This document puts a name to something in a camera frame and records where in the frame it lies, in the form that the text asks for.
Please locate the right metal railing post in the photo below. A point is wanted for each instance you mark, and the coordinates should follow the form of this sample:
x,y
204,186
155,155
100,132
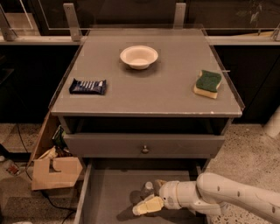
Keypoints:
x,y
179,15

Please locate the grey open middle drawer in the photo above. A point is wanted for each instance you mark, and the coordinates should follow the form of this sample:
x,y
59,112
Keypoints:
x,y
112,186

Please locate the left metal railing post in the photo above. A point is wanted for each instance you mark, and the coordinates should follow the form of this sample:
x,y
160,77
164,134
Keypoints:
x,y
72,21

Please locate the green and yellow sponge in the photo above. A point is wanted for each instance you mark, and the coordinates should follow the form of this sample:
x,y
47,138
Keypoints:
x,y
207,84

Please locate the grey top drawer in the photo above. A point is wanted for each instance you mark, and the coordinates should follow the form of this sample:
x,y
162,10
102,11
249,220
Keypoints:
x,y
90,145

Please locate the blue snack bar wrapper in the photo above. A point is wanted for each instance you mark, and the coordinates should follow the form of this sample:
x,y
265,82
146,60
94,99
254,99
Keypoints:
x,y
85,87

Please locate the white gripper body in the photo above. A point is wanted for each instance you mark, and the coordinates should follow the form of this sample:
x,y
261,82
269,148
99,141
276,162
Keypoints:
x,y
169,192

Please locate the brown cardboard box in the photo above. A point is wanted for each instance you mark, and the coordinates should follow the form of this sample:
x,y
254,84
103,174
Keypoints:
x,y
52,173

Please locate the green snack bag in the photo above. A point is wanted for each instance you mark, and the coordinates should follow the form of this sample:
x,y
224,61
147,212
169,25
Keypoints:
x,y
58,138

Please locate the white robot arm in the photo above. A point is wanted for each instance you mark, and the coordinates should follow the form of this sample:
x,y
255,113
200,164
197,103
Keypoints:
x,y
245,174

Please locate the round metal drawer knob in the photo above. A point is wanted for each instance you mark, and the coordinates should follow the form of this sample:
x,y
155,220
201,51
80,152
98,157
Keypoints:
x,y
145,149

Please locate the far left railing post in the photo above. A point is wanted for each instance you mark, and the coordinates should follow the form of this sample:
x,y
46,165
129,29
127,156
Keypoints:
x,y
7,32

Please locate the grey cabinet with counter top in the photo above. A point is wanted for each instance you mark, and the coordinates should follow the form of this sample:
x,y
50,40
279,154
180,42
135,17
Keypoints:
x,y
156,100

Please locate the small bottle on floor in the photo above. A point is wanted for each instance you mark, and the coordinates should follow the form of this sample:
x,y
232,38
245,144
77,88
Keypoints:
x,y
11,167

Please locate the clear plastic water bottle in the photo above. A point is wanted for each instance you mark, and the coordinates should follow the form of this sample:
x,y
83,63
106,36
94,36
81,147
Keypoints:
x,y
147,190

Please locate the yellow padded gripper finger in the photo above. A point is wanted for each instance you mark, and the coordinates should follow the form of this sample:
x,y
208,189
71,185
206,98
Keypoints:
x,y
150,205
158,183

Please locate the metal railing post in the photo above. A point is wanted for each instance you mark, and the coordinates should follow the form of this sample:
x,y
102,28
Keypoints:
x,y
179,15
72,21

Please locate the white paper bowl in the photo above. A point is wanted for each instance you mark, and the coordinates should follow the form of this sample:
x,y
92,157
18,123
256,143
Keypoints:
x,y
138,57

